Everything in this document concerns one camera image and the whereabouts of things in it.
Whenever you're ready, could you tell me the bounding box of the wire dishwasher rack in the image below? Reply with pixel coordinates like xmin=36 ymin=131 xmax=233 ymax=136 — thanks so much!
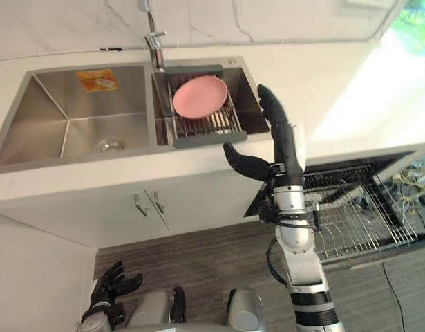
xmin=301 ymin=165 xmax=419 ymax=262

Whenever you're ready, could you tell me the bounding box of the stainless steel double sink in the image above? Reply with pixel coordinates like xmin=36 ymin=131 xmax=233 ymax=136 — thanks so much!
xmin=0 ymin=56 xmax=271 ymax=175

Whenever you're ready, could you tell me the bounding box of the tangled cable bundle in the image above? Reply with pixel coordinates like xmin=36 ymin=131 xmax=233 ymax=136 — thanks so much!
xmin=388 ymin=164 xmax=425 ymax=215

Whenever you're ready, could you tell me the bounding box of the pink plate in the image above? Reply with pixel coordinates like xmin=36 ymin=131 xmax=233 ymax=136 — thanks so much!
xmin=172 ymin=76 xmax=229 ymax=120

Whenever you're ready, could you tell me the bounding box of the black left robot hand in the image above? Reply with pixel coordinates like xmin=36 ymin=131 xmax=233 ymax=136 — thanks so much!
xmin=88 ymin=261 xmax=144 ymax=308

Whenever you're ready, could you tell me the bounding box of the white sink cabinet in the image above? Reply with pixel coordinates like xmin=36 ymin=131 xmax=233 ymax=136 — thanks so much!
xmin=0 ymin=165 xmax=268 ymax=248

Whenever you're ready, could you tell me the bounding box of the silver cabinet door handle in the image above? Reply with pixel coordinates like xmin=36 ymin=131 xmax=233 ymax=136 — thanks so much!
xmin=133 ymin=193 xmax=148 ymax=218
xmin=153 ymin=191 xmax=166 ymax=214

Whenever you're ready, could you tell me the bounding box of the grey sink drying rack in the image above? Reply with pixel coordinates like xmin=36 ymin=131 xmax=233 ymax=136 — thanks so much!
xmin=160 ymin=64 xmax=249 ymax=149

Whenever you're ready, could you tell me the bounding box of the sink drain strainer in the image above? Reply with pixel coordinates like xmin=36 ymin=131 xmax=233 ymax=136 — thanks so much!
xmin=94 ymin=137 xmax=126 ymax=154

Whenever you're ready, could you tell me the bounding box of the silver robot right leg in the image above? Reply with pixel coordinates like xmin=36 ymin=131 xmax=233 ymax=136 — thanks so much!
xmin=227 ymin=287 xmax=267 ymax=332

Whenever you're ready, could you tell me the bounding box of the orange sticker label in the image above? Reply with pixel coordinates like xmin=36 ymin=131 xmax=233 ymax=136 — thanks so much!
xmin=75 ymin=68 xmax=117 ymax=93

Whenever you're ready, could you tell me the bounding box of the silver robot left leg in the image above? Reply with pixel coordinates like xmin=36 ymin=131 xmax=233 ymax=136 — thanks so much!
xmin=127 ymin=285 xmax=186 ymax=332

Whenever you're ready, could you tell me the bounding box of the chrome sink faucet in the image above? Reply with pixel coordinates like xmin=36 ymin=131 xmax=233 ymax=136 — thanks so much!
xmin=139 ymin=0 xmax=167 ymax=70

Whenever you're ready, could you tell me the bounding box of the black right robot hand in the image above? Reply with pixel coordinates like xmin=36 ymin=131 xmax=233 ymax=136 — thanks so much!
xmin=223 ymin=83 xmax=305 ymax=187

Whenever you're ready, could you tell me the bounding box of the open dishwasher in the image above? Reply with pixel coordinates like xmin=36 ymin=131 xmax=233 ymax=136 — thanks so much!
xmin=243 ymin=149 xmax=425 ymax=267

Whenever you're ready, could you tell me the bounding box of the black floor cable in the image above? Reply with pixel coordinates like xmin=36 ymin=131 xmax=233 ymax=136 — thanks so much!
xmin=382 ymin=261 xmax=408 ymax=332

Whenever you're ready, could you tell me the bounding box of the silver robot leg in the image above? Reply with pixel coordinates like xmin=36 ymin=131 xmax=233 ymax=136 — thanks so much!
xmin=127 ymin=285 xmax=186 ymax=332
xmin=227 ymin=287 xmax=267 ymax=332

